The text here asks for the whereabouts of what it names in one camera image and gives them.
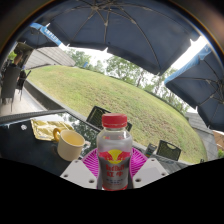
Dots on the clear red-capped drink bottle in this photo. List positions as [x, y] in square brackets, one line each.
[114, 146]

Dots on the navy umbrella with blue edge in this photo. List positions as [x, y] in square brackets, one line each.
[41, 35]

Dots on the grey wooden shed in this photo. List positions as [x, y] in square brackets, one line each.
[50, 57]

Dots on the dark wicker chair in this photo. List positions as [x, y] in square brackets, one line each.
[10, 83]
[23, 81]

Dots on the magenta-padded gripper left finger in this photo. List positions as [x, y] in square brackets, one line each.
[78, 172]

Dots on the grey umbrella pole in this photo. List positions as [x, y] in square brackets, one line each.
[150, 150]

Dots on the large navy patio umbrella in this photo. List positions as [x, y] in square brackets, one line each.
[126, 30]

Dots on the grey roofed building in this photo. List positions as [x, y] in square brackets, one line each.
[203, 136]

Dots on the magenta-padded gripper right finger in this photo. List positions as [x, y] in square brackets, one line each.
[150, 170]

